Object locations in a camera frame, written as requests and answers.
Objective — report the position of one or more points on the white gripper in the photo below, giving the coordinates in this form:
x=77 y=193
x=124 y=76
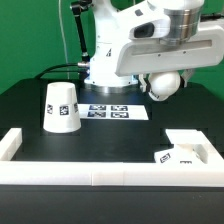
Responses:
x=206 y=48

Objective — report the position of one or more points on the white lamp bulb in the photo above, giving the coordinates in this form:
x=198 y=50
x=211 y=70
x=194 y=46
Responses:
x=163 y=85

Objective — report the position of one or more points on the white lamp base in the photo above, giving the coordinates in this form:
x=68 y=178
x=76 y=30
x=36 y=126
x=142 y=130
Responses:
x=187 y=148

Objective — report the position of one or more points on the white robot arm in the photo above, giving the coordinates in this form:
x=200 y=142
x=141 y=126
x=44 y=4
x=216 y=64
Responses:
x=157 y=38

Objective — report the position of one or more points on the white lamp shade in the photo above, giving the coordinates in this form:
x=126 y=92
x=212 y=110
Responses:
x=61 y=108

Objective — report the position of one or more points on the white marker sheet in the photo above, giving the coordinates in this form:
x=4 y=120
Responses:
x=112 y=112

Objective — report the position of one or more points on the white U-shaped fence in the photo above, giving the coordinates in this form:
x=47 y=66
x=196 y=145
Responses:
x=210 y=174

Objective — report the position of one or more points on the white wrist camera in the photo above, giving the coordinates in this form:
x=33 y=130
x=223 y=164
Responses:
x=146 y=27

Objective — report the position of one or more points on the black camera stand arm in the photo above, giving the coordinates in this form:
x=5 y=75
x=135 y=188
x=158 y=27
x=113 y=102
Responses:
x=77 y=8

